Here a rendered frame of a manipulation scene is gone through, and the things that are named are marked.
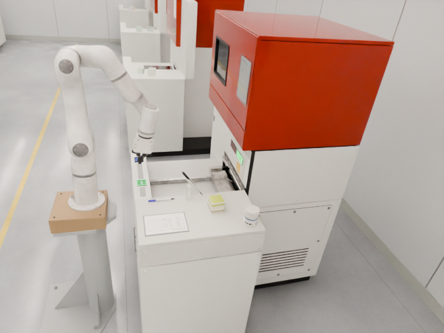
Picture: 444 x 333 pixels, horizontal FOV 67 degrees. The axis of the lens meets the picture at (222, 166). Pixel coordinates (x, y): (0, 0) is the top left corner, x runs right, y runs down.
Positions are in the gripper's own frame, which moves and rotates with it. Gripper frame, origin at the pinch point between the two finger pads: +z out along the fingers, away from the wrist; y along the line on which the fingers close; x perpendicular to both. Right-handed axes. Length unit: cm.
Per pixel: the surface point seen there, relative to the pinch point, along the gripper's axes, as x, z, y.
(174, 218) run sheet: 34.3, 11.6, -16.6
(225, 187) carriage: 0, 13, -55
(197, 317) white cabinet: 50, 70, -41
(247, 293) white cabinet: 50, 50, -66
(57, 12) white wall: -796, 76, 134
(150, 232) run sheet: 42.9, 14.1, -4.8
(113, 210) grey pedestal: 4.9, 32.3, 9.9
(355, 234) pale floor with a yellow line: -27, 69, -214
